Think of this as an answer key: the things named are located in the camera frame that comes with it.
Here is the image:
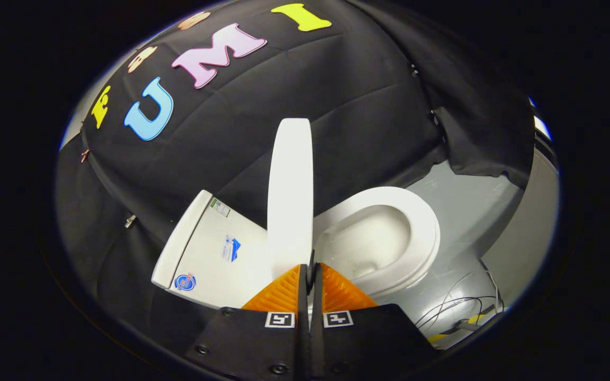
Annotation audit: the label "white toilet bowl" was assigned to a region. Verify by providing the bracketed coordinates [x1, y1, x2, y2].
[316, 205, 430, 305]

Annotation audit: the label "thin black floor cables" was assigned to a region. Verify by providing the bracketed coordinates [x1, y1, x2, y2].
[415, 269, 505, 342]

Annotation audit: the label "white toilet lid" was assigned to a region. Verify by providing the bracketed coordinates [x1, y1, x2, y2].
[267, 117, 315, 281]

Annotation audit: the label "white toilet tank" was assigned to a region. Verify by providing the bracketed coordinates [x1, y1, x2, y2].
[151, 189, 274, 310]

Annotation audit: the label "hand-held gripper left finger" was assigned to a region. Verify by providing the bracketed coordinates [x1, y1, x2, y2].
[186, 264, 310, 381]

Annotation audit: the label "black backdrop cloth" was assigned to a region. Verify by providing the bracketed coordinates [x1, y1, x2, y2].
[55, 0, 536, 350]

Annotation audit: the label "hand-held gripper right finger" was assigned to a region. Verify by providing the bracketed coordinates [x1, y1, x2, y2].
[309, 262, 435, 381]

